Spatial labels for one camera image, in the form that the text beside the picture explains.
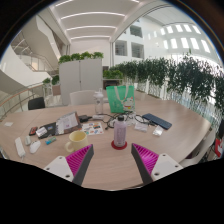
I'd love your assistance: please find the black cable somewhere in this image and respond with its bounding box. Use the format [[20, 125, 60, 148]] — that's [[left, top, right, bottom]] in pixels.
[[99, 113, 151, 130]]

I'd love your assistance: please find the black office chair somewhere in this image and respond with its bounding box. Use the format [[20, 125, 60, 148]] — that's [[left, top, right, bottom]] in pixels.
[[27, 96, 46, 111]]

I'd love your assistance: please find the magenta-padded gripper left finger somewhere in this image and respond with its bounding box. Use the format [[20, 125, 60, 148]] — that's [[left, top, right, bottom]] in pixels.
[[43, 143, 95, 187]]

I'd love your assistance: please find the small red black box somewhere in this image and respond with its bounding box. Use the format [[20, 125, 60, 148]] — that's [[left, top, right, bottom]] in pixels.
[[28, 126, 39, 136]]

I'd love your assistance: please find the green tote bag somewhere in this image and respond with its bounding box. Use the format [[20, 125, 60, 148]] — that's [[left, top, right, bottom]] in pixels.
[[105, 84, 136, 115]]

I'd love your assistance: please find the row of green hedge plants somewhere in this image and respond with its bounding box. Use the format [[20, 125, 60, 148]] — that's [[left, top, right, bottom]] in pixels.
[[103, 53, 224, 118]]

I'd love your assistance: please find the white computer mouse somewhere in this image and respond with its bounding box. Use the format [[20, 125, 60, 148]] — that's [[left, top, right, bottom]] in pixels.
[[29, 139, 42, 155]]

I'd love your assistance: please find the white chair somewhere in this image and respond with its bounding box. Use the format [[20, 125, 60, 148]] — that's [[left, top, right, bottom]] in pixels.
[[68, 89, 98, 107]]

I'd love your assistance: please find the pale yellow mug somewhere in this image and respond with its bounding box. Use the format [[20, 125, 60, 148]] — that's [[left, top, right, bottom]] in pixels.
[[64, 130, 90, 154]]

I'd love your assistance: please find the dark blue flat case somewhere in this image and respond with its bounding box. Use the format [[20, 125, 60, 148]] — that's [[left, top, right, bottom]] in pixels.
[[141, 112, 173, 131]]

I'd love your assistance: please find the open booklet with pictures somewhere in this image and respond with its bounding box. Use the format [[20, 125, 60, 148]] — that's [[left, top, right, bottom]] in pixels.
[[55, 111, 83, 136]]

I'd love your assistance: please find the small clear plastic bag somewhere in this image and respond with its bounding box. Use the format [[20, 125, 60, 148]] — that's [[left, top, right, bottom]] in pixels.
[[152, 124, 165, 137]]

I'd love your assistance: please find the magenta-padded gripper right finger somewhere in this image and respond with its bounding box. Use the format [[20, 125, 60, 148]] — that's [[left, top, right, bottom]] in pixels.
[[130, 142, 184, 186]]

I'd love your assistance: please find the flat round red coaster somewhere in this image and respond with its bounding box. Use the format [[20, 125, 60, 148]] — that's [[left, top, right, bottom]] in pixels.
[[110, 139, 129, 151]]

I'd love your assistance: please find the colourful sticker sheet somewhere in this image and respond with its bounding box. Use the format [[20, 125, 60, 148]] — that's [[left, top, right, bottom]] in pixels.
[[81, 121, 105, 137]]

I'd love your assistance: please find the clear plastic water bottle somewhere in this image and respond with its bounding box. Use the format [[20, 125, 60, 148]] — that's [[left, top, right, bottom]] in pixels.
[[93, 88, 105, 115]]

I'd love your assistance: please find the white cabinet with plants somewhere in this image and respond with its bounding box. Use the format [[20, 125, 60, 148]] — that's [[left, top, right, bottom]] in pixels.
[[58, 51, 105, 107]]

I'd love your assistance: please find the purple drink bottle black cap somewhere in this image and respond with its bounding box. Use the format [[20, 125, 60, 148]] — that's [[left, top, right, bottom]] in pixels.
[[113, 114, 128, 148]]

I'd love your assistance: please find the small teal tube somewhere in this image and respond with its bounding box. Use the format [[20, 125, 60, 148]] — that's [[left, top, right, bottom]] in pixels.
[[45, 136, 58, 146]]

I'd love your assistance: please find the black power adapter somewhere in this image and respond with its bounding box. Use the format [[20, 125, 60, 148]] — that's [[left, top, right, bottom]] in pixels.
[[78, 114, 93, 123]]

